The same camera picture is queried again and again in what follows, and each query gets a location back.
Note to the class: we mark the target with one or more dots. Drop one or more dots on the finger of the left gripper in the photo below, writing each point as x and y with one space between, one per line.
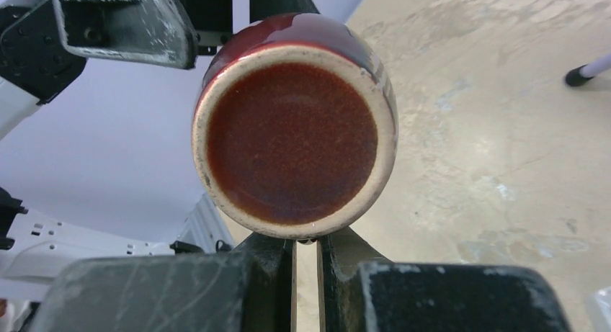
261 9

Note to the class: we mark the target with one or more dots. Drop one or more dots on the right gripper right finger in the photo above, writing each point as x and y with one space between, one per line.
361 290

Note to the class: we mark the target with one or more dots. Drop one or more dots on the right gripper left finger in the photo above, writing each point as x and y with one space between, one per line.
250 288

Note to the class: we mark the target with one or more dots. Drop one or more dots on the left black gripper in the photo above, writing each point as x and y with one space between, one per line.
156 32

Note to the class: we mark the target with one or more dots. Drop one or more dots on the brown dark mug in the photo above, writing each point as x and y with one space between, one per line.
295 131

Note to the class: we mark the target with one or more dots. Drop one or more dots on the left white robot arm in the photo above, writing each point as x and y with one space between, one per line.
105 225

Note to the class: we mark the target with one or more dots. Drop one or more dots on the grey tripod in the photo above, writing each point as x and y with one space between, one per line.
581 75

